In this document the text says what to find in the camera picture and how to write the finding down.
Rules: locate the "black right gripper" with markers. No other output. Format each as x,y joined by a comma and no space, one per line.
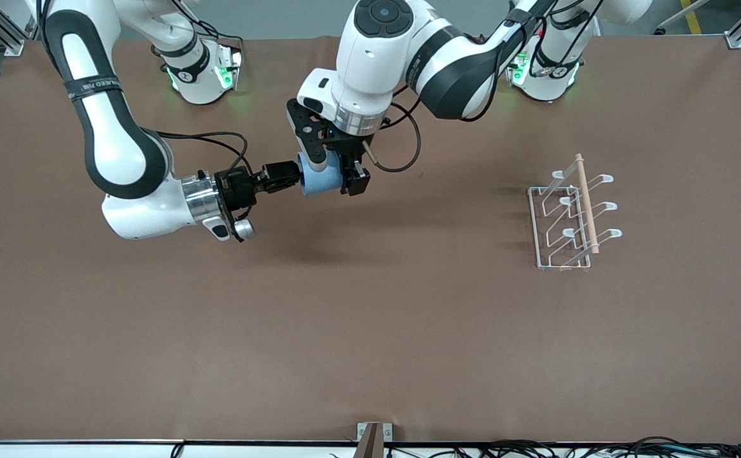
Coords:
236,189

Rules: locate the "white table edge rail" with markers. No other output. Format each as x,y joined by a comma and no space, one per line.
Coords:
58,450

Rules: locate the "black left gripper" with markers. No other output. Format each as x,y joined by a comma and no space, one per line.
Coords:
347,143

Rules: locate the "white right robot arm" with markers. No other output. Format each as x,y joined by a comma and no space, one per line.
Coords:
116,146

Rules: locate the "blue plastic cup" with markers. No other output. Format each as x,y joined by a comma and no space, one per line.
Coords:
319,181

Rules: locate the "brown table cover sheet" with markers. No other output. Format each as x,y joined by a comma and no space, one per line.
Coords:
345,318

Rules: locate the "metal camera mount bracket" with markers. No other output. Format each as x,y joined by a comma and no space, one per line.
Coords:
370,442

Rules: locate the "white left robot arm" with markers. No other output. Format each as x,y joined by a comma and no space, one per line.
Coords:
376,57

